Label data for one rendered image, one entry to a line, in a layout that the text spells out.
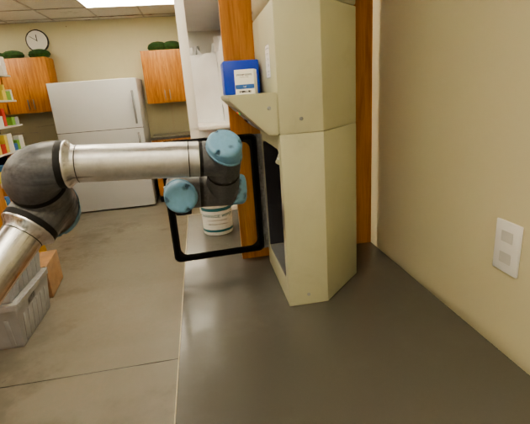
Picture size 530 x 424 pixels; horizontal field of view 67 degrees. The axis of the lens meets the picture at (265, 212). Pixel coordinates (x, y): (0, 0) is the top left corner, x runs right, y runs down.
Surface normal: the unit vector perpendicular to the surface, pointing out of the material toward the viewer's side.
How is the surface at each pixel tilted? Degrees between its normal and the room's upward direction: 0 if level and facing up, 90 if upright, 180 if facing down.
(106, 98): 90
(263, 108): 90
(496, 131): 90
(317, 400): 0
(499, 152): 90
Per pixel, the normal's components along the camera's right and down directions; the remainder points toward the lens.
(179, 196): 0.19, 0.29
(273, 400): -0.07, -0.95
